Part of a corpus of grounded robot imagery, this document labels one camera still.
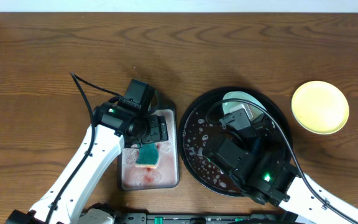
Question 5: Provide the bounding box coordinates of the green yellow sponge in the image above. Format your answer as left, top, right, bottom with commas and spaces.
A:
135, 143, 160, 169

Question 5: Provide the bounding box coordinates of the mint plate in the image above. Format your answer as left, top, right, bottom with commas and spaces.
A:
221, 90, 267, 121

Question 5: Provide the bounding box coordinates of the yellow plate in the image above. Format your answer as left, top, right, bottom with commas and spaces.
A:
291, 81, 349, 135

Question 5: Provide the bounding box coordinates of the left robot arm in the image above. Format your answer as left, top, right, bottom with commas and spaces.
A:
6, 102, 175, 223

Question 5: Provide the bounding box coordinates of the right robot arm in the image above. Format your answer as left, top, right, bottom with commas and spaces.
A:
203, 113, 358, 223

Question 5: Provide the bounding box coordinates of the rectangular soapy water tray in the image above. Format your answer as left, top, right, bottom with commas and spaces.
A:
117, 101, 180, 191

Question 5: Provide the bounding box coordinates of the round black serving tray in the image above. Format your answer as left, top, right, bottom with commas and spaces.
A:
178, 86, 293, 197

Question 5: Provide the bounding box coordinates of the right camera cable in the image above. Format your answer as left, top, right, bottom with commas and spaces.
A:
205, 98, 358, 224

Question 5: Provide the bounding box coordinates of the camera cable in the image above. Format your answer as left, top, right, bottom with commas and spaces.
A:
205, 98, 358, 224
44, 72, 122, 224

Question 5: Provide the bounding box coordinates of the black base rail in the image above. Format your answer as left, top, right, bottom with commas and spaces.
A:
79, 212, 291, 224

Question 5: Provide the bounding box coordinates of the left camera cable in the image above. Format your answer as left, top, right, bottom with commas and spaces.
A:
44, 72, 122, 224

